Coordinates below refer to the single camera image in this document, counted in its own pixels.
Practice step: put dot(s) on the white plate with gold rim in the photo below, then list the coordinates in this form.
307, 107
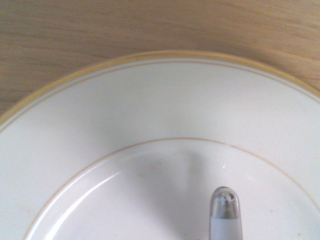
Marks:
160, 110

